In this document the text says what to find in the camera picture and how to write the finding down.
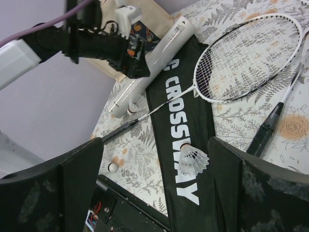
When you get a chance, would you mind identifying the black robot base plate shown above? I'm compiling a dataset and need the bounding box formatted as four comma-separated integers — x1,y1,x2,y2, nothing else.
84,175,171,232

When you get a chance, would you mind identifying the beige floral tote bag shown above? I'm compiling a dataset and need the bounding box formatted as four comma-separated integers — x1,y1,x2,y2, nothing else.
86,0,176,82

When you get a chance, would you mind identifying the white shuttlecock tube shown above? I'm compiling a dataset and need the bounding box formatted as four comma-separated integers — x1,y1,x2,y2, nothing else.
107,16,196,118

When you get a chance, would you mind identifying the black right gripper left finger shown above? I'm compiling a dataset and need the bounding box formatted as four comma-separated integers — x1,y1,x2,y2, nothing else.
0,138,103,232

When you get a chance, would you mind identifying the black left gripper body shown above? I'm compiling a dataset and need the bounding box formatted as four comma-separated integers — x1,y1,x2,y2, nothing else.
61,0,150,79

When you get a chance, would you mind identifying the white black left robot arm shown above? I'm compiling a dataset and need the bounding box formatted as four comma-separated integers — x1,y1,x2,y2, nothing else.
0,0,150,88

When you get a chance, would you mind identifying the white shuttlecock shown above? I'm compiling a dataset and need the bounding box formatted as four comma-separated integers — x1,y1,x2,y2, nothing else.
98,158,118,174
127,94,147,115
178,143,210,176

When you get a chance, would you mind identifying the floral patterned table mat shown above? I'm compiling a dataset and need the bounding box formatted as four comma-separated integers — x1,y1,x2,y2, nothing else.
93,0,309,216

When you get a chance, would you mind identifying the white racket near bag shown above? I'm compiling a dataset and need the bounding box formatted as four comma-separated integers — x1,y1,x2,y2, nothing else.
102,13,304,145

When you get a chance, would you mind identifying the white racket far right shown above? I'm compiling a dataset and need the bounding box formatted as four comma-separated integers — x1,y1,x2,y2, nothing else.
246,32,309,157

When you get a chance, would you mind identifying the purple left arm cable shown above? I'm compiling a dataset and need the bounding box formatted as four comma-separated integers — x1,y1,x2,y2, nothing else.
0,0,94,46

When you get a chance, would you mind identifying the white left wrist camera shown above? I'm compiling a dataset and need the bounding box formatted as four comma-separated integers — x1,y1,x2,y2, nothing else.
114,0,142,40

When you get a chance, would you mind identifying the black Crossway racket bag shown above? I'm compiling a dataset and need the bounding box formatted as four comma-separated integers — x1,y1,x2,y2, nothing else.
146,36,226,232

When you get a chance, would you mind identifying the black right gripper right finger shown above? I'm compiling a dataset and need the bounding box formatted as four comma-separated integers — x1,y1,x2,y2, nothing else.
208,137,309,232

